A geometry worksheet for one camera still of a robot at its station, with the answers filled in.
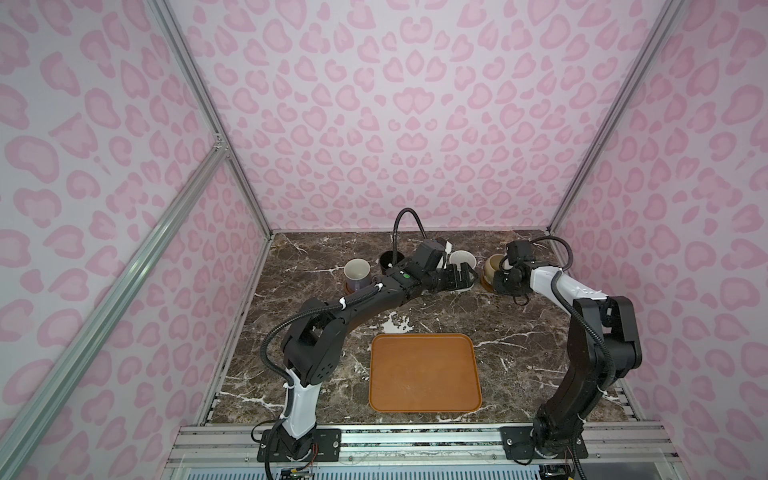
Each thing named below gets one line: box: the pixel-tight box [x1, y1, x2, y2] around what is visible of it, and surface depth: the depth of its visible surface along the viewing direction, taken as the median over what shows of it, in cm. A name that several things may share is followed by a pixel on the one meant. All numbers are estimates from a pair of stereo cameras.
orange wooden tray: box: [369, 333, 482, 413], surface depth 87 cm
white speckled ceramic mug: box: [448, 250, 477, 271], surface depth 103 cm
